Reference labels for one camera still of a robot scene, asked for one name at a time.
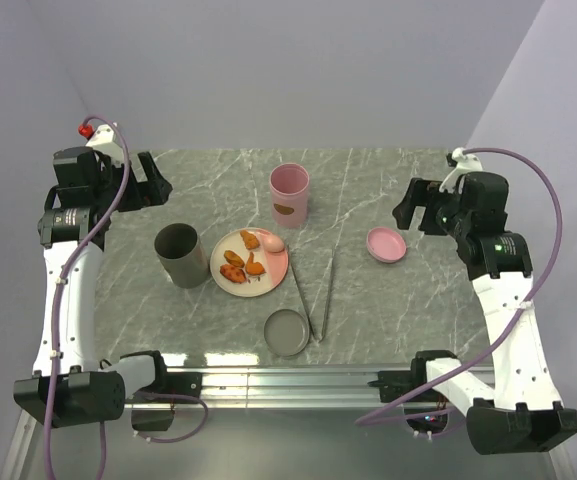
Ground grey round lid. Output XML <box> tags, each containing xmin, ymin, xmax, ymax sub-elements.
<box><xmin>263</xmin><ymin>309</ymin><xmax>310</xmax><ymax>357</ymax></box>

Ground red orange fried piece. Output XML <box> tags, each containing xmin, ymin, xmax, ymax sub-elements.
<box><xmin>219</xmin><ymin>263</ymin><xmax>247</xmax><ymax>284</ymax></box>

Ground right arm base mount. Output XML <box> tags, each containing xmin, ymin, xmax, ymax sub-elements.
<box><xmin>367</xmin><ymin>369</ymin><xmax>459</xmax><ymax>436</ymax></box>

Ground grey cylindrical container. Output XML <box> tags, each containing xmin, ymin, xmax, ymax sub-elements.
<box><xmin>154</xmin><ymin>223</ymin><xmax>210</xmax><ymax>289</ymax></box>

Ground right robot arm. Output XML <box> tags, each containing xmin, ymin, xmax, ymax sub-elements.
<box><xmin>393</xmin><ymin>172</ymin><xmax>577</xmax><ymax>455</ymax></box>

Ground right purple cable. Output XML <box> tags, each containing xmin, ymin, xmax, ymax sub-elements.
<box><xmin>355</xmin><ymin>147</ymin><xmax>563</xmax><ymax>439</ymax></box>

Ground brown fried piece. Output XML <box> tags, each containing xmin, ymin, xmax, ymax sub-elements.
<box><xmin>224</xmin><ymin>250</ymin><xmax>245</xmax><ymax>268</ymax></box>

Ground aluminium rail frame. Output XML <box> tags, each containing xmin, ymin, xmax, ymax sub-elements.
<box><xmin>0</xmin><ymin>367</ymin><xmax>569</xmax><ymax>480</ymax></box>

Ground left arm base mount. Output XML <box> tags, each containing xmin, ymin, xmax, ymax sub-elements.
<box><xmin>130</xmin><ymin>371</ymin><xmax>204</xmax><ymax>433</ymax></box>

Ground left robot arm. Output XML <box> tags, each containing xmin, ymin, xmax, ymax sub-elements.
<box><xmin>13</xmin><ymin>146</ymin><xmax>172</xmax><ymax>428</ymax></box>

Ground pink cylindrical container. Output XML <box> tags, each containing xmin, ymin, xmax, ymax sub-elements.
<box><xmin>269</xmin><ymin>163</ymin><xmax>310</xmax><ymax>228</ymax></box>

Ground orange chicken wing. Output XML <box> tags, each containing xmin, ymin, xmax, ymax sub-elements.
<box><xmin>245</xmin><ymin>252</ymin><xmax>266</xmax><ymax>277</ymax></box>

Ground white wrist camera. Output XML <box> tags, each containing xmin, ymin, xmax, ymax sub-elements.
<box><xmin>86</xmin><ymin>124</ymin><xmax>124</xmax><ymax>166</ymax></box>
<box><xmin>446</xmin><ymin>148</ymin><xmax>483</xmax><ymax>176</ymax></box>

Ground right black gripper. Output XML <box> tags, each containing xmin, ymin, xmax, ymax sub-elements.
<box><xmin>391</xmin><ymin>177</ymin><xmax>472</xmax><ymax>239</ymax></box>

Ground metal tongs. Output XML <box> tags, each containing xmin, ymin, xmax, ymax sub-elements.
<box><xmin>286</xmin><ymin>245</ymin><xmax>337</xmax><ymax>344</ymax></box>

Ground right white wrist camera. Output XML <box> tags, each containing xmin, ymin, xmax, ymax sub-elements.
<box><xmin>446</xmin><ymin>148</ymin><xmax>483</xmax><ymax>176</ymax></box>

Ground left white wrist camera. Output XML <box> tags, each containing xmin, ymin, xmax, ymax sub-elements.
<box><xmin>86</xmin><ymin>124</ymin><xmax>124</xmax><ymax>166</ymax></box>

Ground pink round lid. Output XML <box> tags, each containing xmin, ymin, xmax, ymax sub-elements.
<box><xmin>366</xmin><ymin>227</ymin><xmax>407</xmax><ymax>264</ymax></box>

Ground pink egg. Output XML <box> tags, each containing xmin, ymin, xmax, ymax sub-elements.
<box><xmin>263</xmin><ymin>235</ymin><xmax>285</xmax><ymax>253</ymax></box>

